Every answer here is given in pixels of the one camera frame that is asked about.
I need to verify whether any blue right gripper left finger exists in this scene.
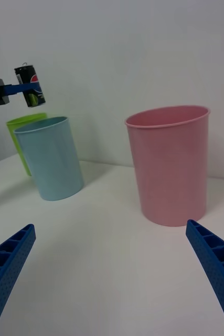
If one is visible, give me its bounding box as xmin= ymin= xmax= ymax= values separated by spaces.
xmin=0 ymin=223 xmax=36 ymax=336

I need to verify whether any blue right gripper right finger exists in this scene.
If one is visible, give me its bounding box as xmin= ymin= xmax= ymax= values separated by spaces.
xmin=186 ymin=219 xmax=224 ymax=336

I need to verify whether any black drink can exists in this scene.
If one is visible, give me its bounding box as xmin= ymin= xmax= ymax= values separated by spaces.
xmin=14 ymin=62 xmax=46 ymax=108

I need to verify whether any green plastic bin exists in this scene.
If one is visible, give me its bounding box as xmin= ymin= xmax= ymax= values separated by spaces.
xmin=6 ymin=112 xmax=48 ymax=176

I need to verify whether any pale blue plastic bin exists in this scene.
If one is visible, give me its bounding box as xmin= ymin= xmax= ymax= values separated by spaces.
xmin=14 ymin=116 xmax=84 ymax=202

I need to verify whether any pink plastic bin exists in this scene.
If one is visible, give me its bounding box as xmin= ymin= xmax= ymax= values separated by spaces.
xmin=124 ymin=104 xmax=211 ymax=227

